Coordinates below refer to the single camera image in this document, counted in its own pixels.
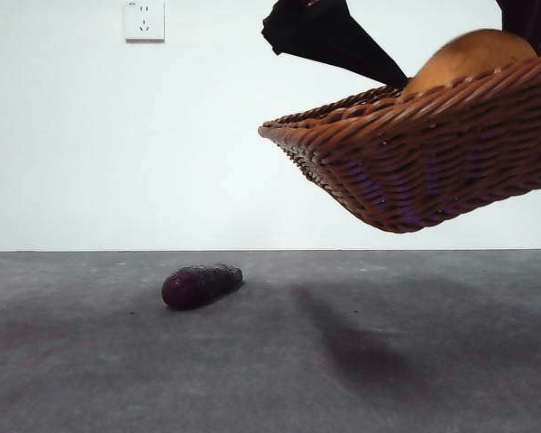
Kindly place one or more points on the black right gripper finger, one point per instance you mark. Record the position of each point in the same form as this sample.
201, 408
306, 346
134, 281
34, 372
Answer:
536, 18

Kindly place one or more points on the white wall socket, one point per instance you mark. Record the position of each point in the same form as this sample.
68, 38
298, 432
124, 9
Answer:
145, 31

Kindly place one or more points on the purple eggplant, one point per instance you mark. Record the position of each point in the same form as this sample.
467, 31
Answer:
189, 288

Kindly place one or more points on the brown wicker basket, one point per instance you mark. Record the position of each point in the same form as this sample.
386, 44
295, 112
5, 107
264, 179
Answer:
433, 153

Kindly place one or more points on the brown potato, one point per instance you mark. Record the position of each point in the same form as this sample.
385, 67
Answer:
469, 58

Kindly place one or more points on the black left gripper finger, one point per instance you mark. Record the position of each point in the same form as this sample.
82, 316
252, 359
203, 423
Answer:
320, 31

